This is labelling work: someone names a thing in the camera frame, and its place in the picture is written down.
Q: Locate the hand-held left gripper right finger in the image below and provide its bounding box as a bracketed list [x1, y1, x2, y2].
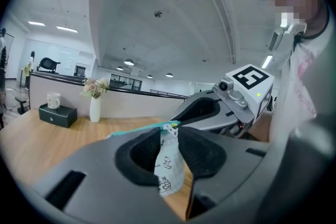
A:
[177, 125, 270, 221]

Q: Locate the black metal balcony railing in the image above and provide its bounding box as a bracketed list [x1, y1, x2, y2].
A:
[150, 88, 190, 100]

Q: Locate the person's white printed shirt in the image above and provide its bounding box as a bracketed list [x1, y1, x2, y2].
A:
[267, 0, 336, 145]

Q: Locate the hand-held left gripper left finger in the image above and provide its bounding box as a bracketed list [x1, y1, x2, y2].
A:
[31, 127, 185, 224]

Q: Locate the white mug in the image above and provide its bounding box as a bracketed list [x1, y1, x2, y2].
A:
[47, 92, 61, 110]

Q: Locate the light blue cloth pouch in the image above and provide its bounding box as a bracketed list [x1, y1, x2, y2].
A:
[106, 120, 186, 197]

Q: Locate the white vase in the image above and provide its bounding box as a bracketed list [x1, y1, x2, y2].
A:
[89, 97, 102, 123]

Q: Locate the person's right forearm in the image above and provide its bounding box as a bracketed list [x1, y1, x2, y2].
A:
[246, 110, 274, 143]

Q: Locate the dark green tissue box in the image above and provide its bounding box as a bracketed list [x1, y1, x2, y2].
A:
[38, 103, 78, 129]

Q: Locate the beige partition with black rail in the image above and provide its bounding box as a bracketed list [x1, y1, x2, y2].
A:
[28, 71, 190, 119]

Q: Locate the black framed glass wall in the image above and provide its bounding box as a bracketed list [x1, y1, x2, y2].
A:
[109, 73, 143, 91]

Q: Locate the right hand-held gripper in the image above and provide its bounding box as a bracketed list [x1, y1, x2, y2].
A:
[170, 64, 275, 140]

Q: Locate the pink and cream flower bouquet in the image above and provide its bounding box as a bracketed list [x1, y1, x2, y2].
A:
[80, 77, 110, 100]

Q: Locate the grey neck-mounted device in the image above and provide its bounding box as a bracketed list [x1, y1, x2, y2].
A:
[267, 20, 308, 52]

